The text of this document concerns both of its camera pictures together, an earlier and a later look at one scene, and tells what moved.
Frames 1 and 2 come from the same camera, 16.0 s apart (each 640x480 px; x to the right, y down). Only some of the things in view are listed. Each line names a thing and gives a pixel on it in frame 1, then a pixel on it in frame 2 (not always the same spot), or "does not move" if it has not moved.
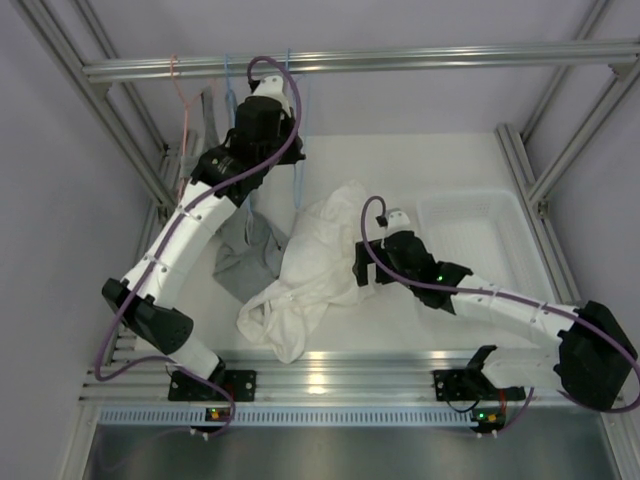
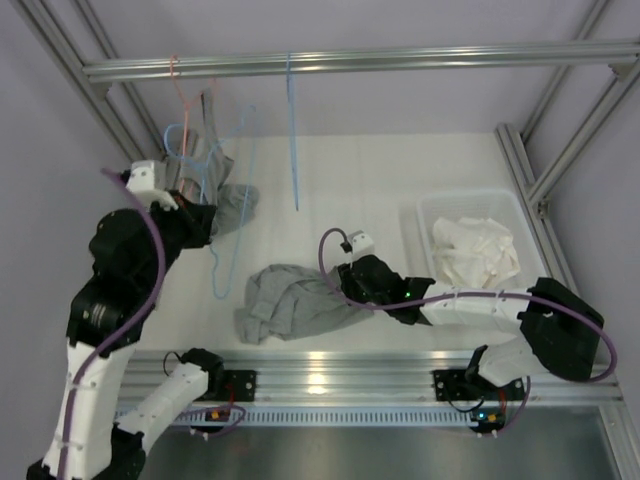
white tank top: [316, 274] → [474, 253]
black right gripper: [361, 267] → [350, 282]
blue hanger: [234, 114] → [198, 151]
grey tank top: [251, 257] → [284, 302]
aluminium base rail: [328, 376] does not move
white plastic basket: [487, 234] does not move
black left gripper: [291, 157] → [198, 218]
